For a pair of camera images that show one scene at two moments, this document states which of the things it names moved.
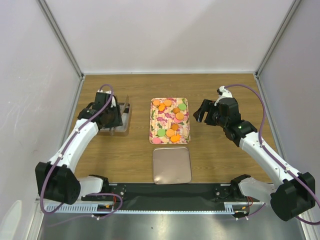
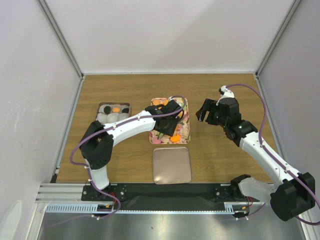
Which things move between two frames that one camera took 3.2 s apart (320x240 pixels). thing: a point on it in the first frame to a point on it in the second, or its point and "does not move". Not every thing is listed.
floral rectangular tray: [169, 121] does not move
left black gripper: [117, 121] to [170, 131]
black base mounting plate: [168, 196] does not move
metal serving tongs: [112, 130] to [182, 116]
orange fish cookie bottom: [175, 138] does not move
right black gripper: [207, 105] does not move
